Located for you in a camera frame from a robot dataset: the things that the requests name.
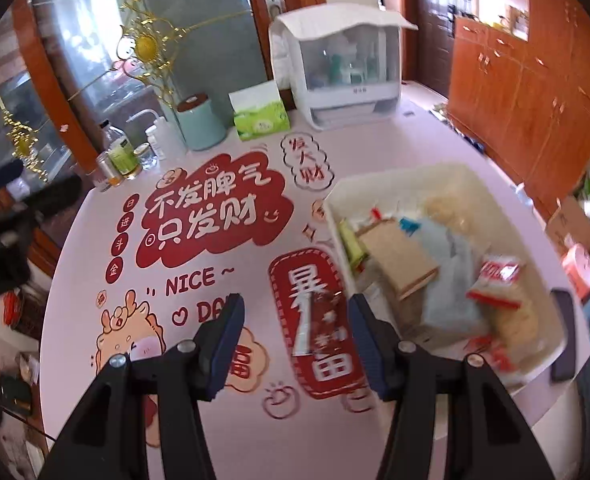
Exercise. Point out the small golden ornament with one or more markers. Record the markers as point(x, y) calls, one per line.
point(22, 145)

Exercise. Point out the light blue packet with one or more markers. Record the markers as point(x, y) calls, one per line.
point(447, 285)

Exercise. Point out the small clear jar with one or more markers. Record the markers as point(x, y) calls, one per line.
point(145, 156)

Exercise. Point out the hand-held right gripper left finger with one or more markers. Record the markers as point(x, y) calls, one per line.
point(225, 345)

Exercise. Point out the green tissue pack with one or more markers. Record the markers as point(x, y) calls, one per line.
point(262, 120)

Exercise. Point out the red candy packet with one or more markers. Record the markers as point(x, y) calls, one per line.
point(322, 325)

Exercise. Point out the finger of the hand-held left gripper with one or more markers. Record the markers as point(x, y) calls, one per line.
point(55, 195)
point(0, 174)

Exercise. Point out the white green bottle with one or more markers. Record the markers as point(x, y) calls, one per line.
point(342, 67)

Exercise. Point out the pink printed table cover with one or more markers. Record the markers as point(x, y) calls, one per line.
point(225, 265)

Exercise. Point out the glass bottle with green label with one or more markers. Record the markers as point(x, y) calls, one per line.
point(122, 155)

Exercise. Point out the pale cookie packet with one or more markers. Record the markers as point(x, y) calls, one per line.
point(517, 325)

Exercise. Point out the red white cookie packet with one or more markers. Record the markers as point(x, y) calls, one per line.
point(497, 272)

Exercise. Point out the pink plastic stool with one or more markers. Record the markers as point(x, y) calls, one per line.
point(577, 267)

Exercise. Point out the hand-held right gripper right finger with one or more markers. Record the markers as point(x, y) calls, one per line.
point(370, 350)

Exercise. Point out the white dish cabinet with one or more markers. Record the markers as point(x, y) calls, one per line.
point(345, 105)

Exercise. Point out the white squeeze bottle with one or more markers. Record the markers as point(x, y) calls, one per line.
point(162, 142)

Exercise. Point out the small green snack packet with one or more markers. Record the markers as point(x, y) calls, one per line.
point(351, 247)

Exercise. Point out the yellow cracker packet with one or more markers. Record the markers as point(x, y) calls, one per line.
point(445, 210)

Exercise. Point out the cardboard box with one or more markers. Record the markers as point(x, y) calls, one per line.
point(570, 220)

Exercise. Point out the mint green canister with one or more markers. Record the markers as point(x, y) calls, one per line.
point(202, 125)

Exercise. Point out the brown wooden cabinet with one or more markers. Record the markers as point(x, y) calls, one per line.
point(525, 110)

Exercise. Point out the dark entrance door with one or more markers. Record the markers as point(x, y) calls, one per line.
point(432, 25)

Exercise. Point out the white cloth cover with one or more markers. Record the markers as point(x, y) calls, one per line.
point(340, 17)

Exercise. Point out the white plastic bin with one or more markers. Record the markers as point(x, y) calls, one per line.
point(490, 195)

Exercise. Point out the dark smartphone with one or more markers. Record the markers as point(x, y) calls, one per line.
point(562, 335)

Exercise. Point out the golden sun ornament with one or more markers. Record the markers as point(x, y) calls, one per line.
point(145, 47)

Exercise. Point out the silver door lock plate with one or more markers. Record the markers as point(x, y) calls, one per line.
point(273, 1)

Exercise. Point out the brown cracker packet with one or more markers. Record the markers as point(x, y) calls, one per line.
point(400, 260)

